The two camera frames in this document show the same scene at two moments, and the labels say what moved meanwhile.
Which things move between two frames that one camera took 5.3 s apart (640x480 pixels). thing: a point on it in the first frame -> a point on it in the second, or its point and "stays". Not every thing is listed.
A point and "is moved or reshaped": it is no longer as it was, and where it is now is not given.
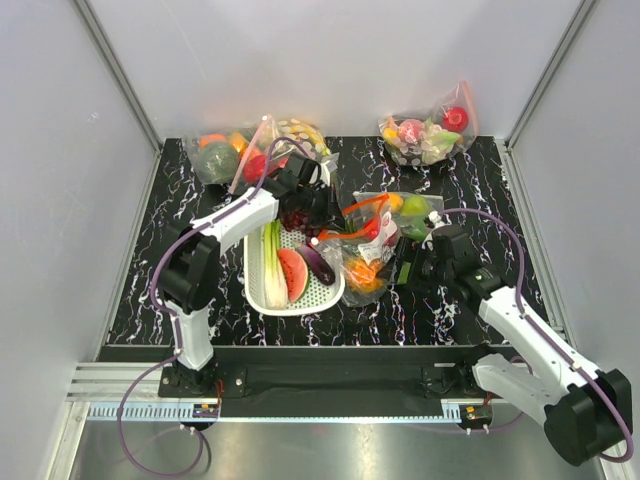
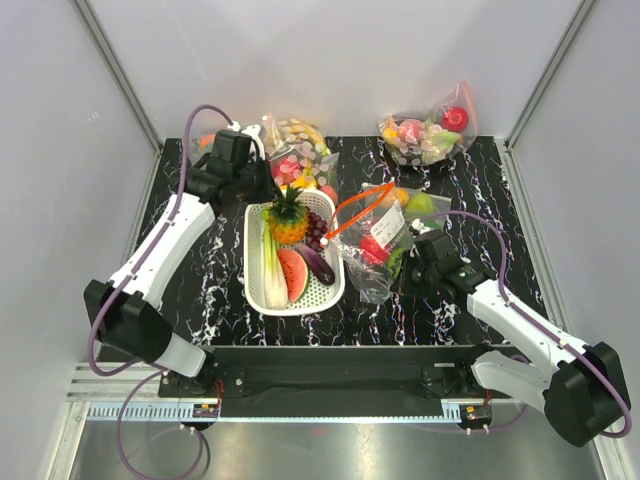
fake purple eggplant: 319,265 stays
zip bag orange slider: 366,235 is moved or reshaped
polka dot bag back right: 437,131 stays
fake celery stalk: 274,277 stays
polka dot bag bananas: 284,138 stays
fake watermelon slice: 296,274 stays
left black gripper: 330,215 -> 269,191
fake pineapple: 363,276 -> 288,217
